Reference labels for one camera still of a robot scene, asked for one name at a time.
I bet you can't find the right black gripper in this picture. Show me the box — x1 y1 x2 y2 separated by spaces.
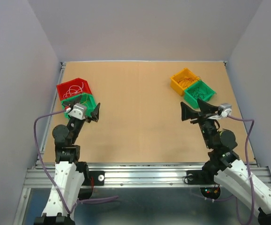
179 98 218 149

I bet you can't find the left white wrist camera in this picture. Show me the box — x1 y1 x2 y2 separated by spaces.
68 103 87 120

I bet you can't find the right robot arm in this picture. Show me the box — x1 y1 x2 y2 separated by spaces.
181 99 271 225

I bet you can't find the green plastic bin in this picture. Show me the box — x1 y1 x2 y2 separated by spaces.
183 80 216 109
61 93 97 117

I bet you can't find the aluminium frame rail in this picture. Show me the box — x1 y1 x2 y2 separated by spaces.
14 61 269 224

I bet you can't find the white wire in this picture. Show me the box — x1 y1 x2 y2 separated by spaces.
62 82 85 99

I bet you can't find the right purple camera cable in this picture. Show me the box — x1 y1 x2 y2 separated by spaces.
191 115 255 225

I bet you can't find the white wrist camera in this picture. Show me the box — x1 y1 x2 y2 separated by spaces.
68 103 87 120
218 103 232 118

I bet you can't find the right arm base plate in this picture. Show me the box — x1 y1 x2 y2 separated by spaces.
183 170 216 185

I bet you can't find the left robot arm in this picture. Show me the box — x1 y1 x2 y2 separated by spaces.
34 96 100 225

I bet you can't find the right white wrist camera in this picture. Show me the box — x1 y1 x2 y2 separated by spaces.
218 103 232 118

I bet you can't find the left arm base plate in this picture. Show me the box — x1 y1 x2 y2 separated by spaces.
82 170 105 187

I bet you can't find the dark brown wire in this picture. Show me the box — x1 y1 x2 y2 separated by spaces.
190 85 211 101

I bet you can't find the yellow plastic bin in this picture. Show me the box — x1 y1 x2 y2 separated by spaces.
170 68 201 96

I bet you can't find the purple camera cable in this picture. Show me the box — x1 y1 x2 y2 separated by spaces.
33 109 119 214
191 115 255 225

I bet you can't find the red plastic bin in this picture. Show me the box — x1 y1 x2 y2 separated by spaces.
56 78 92 101

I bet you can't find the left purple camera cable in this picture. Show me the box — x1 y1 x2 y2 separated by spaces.
33 109 119 214

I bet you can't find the red wire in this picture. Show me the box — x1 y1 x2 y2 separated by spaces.
177 74 198 88

